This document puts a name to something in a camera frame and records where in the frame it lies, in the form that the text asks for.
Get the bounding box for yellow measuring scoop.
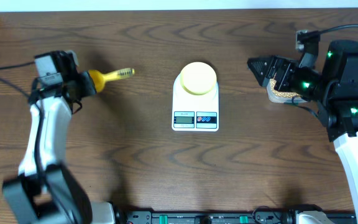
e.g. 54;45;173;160
88;68;135;93

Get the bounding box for yellow plastic bowl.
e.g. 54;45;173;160
179;62;217;95

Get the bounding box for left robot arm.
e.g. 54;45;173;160
2;50;119;223

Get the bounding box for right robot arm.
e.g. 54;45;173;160
247;40;358;222

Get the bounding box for white digital kitchen scale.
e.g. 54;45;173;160
172;76;219;132

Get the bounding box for soybeans in container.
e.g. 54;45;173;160
270;79;298;98

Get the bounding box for clear plastic container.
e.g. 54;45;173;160
266;79;306;104

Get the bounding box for left black cable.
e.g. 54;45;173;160
0;61;37;100

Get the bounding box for black cable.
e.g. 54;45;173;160
0;61;37;100
318;24;358;35

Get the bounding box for right black cable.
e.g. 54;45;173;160
318;24;358;35

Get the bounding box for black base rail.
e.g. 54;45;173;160
116;207;357;224

